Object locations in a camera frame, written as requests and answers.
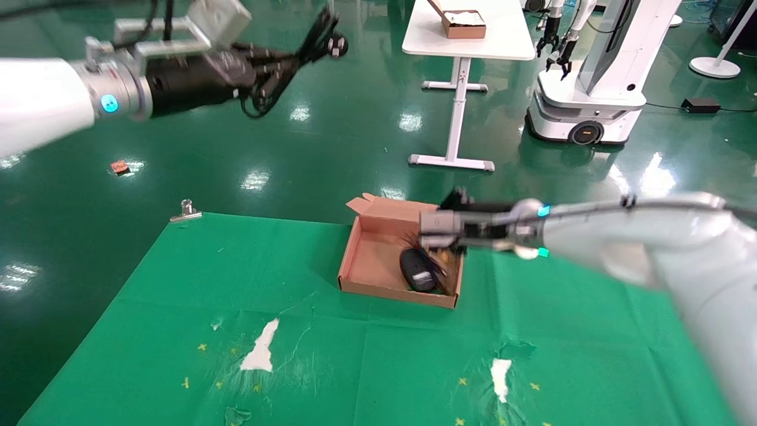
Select background robot black gripper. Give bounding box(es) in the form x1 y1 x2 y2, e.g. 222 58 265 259
546 33 578 81
535 18 560 59

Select white background wheeled robot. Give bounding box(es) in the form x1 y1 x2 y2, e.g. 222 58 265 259
526 0 682 146

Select black floor power brick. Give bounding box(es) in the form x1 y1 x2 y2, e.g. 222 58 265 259
680 98 721 115

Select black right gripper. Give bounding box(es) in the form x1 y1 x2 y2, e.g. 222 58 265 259
429 188 522 293

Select green table cloth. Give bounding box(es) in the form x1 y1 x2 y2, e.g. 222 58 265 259
18 213 740 426

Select small brown cardboard box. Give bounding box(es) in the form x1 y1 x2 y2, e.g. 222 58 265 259
427 0 487 40

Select silver metal clip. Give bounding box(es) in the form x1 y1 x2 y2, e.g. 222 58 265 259
170 199 203 224

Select dark background cabinet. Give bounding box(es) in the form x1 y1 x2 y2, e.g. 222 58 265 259
709 0 757 49

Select white round floor stand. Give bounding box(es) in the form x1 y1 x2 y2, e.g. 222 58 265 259
689 0 757 80

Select black power adapter with cable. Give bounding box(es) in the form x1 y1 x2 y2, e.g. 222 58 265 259
399 234 456 293

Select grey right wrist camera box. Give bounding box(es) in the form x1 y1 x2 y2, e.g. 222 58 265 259
419 210 468 249

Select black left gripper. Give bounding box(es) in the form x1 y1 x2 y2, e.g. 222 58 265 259
145 47 300 118

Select white background table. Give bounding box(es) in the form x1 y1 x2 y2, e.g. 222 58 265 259
402 0 536 173

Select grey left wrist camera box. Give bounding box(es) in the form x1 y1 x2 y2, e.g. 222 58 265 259
114 0 252 60

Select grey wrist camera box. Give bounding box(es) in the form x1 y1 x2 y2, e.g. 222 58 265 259
419 210 468 249
114 0 252 60

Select thick black power cord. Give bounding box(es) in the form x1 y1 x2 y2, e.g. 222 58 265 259
240 5 350 119

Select open brown cardboard box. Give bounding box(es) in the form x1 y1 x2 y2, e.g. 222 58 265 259
338 193 463 309

